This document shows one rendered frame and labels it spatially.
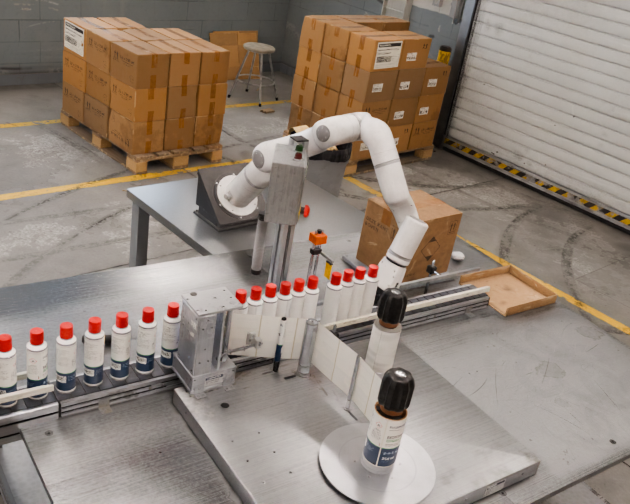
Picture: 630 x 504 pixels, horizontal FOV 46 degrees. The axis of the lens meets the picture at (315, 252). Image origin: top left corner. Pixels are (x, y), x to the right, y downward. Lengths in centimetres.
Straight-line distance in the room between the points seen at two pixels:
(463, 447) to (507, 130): 518
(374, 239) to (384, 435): 121
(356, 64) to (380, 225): 335
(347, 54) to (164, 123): 157
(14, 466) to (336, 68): 434
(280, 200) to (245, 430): 66
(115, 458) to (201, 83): 424
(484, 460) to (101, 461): 101
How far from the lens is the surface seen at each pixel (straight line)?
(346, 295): 247
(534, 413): 250
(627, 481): 383
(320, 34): 642
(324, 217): 343
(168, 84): 576
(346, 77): 623
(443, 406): 230
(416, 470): 204
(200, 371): 211
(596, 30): 667
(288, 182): 216
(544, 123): 689
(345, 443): 206
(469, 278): 314
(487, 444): 222
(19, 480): 287
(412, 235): 252
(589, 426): 254
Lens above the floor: 222
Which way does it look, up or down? 27 degrees down
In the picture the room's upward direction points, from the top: 10 degrees clockwise
